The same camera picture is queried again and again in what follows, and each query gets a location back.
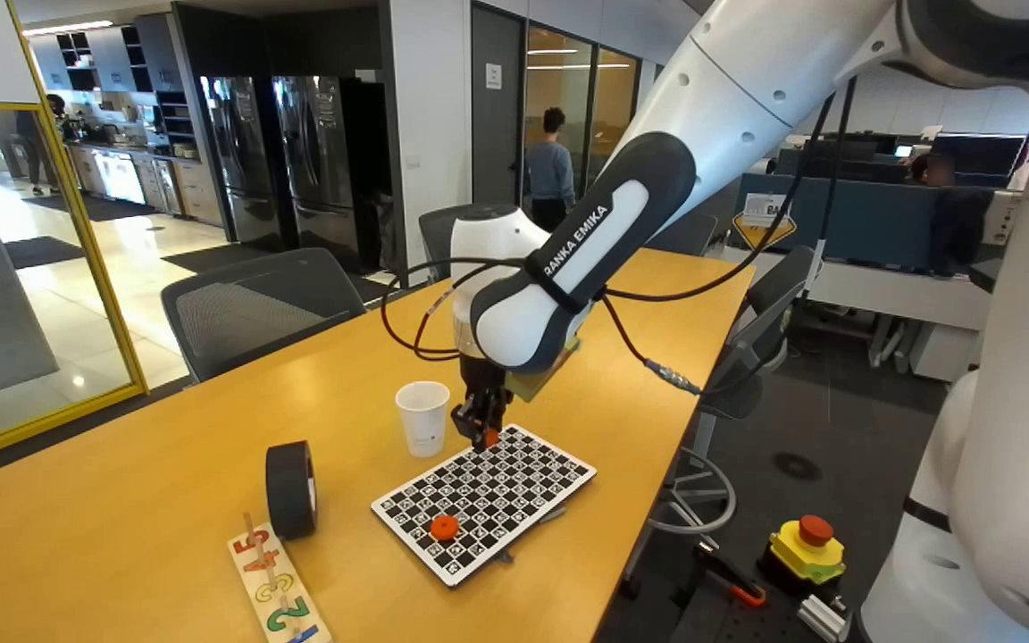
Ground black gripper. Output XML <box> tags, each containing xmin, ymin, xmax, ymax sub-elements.
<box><xmin>449</xmin><ymin>354</ymin><xmax>519</xmax><ymax>449</ymax></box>

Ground white paper cup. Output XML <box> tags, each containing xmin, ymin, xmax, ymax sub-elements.
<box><xmin>394</xmin><ymin>378</ymin><xmax>452</xmax><ymax>462</ymax></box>

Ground black white marker checkerboard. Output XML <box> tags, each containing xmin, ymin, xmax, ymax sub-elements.
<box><xmin>366</xmin><ymin>423</ymin><xmax>599</xmax><ymax>592</ymax></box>

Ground grey office chair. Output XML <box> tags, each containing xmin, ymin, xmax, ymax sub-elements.
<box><xmin>419</xmin><ymin>205</ymin><xmax>477</xmax><ymax>285</ymax></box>
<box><xmin>157</xmin><ymin>244</ymin><xmax>366</xmax><ymax>385</ymax></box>

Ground black tape roll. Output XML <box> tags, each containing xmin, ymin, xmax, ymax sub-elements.
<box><xmin>259</xmin><ymin>441</ymin><xmax>321</xmax><ymax>544</ymax></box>

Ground person in blue-grey top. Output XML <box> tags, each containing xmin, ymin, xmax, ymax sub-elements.
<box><xmin>520</xmin><ymin>104</ymin><xmax>578</xmax><ymax>234</ymax></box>

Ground wooden number puzzle strip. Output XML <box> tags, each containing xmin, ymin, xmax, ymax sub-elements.
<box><xmin>226</xmin><ymin>522</ymin><xmax>334</xmax><ymax>643</ymax></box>

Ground black office chair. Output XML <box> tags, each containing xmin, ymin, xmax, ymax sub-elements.
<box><xmin>618</xmin><ymin>244</ymin><xmax>830</xmax><ymax>599</ymax></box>

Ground dark framed glass door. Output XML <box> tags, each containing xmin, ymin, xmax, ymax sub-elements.
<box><xmin>471</xmin><ymin>4</ymin><xmax>643</xmax><ymax>261</ymax></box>

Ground black glass-door cabinets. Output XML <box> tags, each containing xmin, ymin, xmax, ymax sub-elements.
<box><xmin>170</xmin><ymin>0</ymin><xmax>396</xmax><ymax>278</ymax></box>

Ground yellow emergency stop button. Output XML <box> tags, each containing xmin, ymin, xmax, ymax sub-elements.
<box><xmin>765</xmin><ymin>510</ymin><xmax>849</xmax><ymax>588</ymax></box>

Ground silver metal block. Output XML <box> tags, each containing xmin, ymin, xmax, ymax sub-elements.
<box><xmin>792</xmin><ymin>588</ymin><xmax>854</xmax><ymax>643</ymax></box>

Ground yellow framed glass partition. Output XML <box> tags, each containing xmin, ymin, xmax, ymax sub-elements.
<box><xmin>0</xmin><ymin>0</ymin><xmax>151</xmax><ymax>476</ymax></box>

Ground blue office divider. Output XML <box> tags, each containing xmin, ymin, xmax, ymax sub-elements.
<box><xmin>761</xmin><ymin>170</ymin><xmax>1001</xmax><ymax>278</ymax></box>

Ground seated person in office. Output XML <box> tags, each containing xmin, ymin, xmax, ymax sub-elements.
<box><xmin>904</xmin><ymin>149</ymin><xmax>962</xmax><ymax>192</ymax></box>

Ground thin black looped cable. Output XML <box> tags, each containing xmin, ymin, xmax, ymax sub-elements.
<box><xmin>380</xmin><ymin>253</ymin><xmax>476</xmax><ymax>365</ymax></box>

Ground black cable with silver connector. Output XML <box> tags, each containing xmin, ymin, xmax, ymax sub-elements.
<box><xmin>596</xmin><ymin>100</ymin><xmax>831</xmax><ymax>403</ymax></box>

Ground black clamp with orange handle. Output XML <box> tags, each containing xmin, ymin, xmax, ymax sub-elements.
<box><xmin>689</xmin><ymin>537</ymin><xmax>773</xmax><ymax>615</ymax></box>

